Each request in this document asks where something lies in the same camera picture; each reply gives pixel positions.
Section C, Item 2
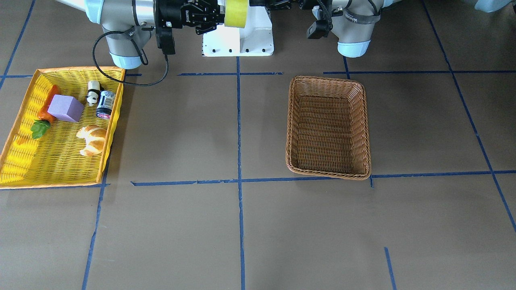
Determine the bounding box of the yellow plastic basket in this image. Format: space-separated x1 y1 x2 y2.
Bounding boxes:
0 66 125 189

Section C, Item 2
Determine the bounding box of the toy croissant bread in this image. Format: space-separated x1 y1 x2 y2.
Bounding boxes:
76 125 107 157

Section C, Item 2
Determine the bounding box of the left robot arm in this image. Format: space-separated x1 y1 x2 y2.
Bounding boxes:
295 0 399 58

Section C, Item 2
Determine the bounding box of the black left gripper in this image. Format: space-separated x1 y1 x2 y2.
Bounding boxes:
266 0 319 10

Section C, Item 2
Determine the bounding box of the yellow tape roll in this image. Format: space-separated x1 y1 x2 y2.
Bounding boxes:
224 0 249 28

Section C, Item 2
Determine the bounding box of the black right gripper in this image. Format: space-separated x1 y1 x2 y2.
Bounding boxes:
155 0 206 28

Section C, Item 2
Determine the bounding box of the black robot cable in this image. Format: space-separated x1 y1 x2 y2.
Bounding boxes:
92 28 170 87

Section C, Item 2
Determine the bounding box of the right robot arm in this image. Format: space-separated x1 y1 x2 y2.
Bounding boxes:
62 0 195 69

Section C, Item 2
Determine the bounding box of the brown wicker basket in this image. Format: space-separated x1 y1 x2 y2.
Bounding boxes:
285 76 372 180

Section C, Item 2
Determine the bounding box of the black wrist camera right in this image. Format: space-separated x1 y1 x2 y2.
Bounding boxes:
155 26 176 56

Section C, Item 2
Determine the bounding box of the purple foam block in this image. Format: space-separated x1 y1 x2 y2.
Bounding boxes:
47 94 85 122

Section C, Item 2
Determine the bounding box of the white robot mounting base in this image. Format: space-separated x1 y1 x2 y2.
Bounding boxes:
202 0 274 57

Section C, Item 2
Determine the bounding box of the toy carrot with leaves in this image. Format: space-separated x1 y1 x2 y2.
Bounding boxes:
31 85 60 139

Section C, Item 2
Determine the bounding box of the toy panda figure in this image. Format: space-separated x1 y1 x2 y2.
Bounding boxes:
86 80 104 106

